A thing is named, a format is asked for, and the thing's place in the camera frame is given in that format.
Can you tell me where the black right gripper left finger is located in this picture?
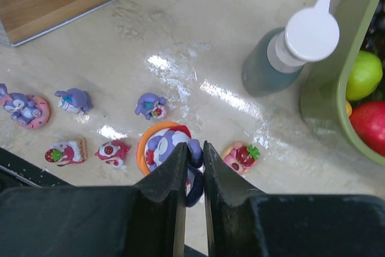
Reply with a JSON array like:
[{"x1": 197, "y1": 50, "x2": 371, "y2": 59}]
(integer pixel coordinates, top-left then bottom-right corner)
[{"x1": 1, "y1": 143, "x2": 188, "y2": 256}]

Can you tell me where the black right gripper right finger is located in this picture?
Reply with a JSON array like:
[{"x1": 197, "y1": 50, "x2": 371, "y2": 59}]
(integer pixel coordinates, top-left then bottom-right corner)
[{"x1": 203, "y1": 142, "x2": 384, "y2": 256}]

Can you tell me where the purple bunny with tube toy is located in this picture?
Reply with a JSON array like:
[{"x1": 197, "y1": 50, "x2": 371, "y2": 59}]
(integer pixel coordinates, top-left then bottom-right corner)
[{"x1": 55, "y1": 88, "x2": 93, "y2": 114}]

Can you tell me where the pink bear donut strawberry toy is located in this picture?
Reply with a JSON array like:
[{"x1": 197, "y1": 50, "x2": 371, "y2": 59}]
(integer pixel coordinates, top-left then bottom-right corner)
[{"x1": 221, "y1": 142, "x2": 260, "y2": 175}]

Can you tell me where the pink bear cake slice toy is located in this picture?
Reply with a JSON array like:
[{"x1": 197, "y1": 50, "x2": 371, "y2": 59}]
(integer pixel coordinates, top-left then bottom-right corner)
[{"x1": 45, "y1": 138, "x2": 88, "y2": 167}]

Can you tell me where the small purple bunny strawberry toy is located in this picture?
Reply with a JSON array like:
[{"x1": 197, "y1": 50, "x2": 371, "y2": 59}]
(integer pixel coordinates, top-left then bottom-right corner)
[{"x1": 135, "y1": 93, "x2": 168, "y2": 120}]

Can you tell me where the green plastic fruit bin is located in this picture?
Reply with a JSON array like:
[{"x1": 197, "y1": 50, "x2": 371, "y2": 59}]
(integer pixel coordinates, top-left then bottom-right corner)
[{"x1": 300, "y1": 0, "x2": 384, "y2": 165}]

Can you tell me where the orange fruit toy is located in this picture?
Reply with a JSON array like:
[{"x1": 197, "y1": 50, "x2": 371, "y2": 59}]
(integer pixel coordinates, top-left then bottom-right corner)
[{"x1": 345, "y1": 101, "x2": 353, "y2": 117}]

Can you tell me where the bunny on pink donut toy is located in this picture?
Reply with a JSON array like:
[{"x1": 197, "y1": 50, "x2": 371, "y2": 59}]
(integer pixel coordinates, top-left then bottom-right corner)
[{"x1": 1, "y1": 84, "x2": 51, "y2": 129}]

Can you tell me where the red apple toy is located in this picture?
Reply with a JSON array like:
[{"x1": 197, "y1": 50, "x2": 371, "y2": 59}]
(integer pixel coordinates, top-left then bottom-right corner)
[{"x1": 350, "y1": 101, "x2": 384, "y2": 156}]

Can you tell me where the green apple toy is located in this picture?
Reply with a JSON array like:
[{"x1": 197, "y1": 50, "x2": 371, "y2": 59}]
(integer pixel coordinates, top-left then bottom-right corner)
[{"x1": 345, "y1": 51, "x2": 383, "y2": 101}]

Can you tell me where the spray bottle white cap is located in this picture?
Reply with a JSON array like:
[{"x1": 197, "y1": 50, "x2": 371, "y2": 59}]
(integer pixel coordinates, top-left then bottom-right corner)
[{"x1": 241, "y1": 0, "x2": 340, "y2": 98}]

